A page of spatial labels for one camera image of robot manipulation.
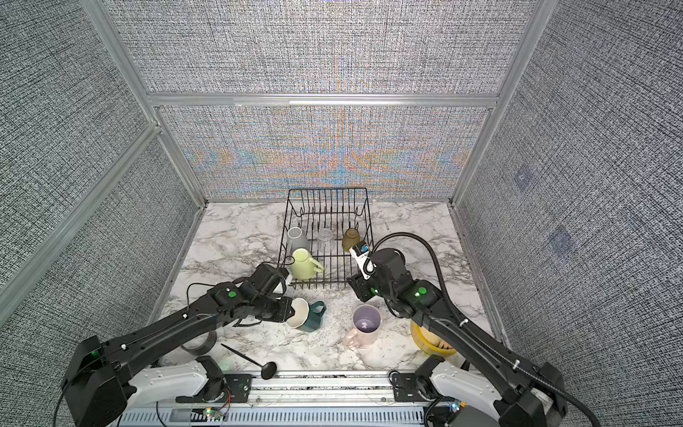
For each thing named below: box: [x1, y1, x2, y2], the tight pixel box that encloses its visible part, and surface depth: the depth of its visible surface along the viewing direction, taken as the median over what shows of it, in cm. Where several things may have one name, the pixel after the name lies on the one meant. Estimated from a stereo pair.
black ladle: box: [220, 343, 278, 380], surface depth 78 cm
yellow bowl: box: [409, 321, 458, 357], surface depth 79 cm
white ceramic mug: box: [286, 225, 309, 258], surface depth 94 cm
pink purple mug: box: [342, 304, 383, 348], surface depth 79 cm
